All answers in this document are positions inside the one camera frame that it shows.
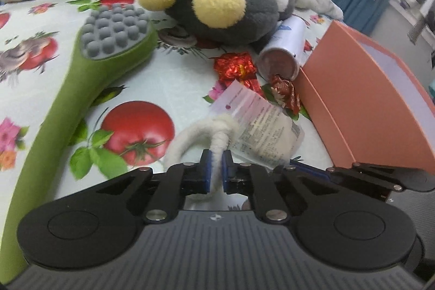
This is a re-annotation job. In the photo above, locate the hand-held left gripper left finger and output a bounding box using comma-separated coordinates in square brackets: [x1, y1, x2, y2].
[97, 150, 213, 224]

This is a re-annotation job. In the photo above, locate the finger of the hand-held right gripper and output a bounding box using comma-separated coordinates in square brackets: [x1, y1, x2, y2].
[289, 161, 408, 201]

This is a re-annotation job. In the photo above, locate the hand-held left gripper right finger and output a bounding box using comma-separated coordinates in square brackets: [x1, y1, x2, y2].
[221, 151, 335, 224]

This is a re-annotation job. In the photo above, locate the clear packet with white cord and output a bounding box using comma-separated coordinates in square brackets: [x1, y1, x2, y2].
[163, 79, 305, 203]

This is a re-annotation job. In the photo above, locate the orange cardboard box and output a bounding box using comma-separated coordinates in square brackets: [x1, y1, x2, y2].
[294, 20, 435, 176]

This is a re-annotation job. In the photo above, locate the red foil wrapper gold centre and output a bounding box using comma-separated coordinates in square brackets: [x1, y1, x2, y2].
[213, 52, 263, 95]

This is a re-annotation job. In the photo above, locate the dark red foil wrapper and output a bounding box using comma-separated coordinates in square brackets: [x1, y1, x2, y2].
[268, 73, 302, 114]

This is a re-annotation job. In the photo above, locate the floral printed sheet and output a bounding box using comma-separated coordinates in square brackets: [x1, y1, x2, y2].
[0, 0, 335, 277]

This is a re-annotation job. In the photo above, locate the white spray can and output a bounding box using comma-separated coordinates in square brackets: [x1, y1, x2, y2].
[256, 15, 308, 80]

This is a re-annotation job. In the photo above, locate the green massage brush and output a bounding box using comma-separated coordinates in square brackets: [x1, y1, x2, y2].
[0, 2, 159, 274]

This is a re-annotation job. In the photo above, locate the grey plush penguin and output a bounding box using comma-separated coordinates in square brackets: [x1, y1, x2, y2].
[136, 0, 296, 46]

